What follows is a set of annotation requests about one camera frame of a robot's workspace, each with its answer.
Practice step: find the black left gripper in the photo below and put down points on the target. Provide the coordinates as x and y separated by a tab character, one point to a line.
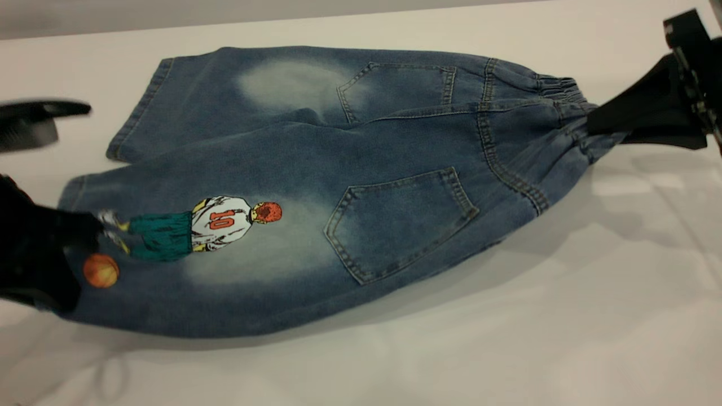
17	225

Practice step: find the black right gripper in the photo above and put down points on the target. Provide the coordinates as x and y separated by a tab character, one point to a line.
708	79

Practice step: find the blue denim shorts basketball print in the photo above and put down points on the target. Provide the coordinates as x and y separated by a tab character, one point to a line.
338	169

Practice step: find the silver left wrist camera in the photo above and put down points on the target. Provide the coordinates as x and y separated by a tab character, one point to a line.
28	134

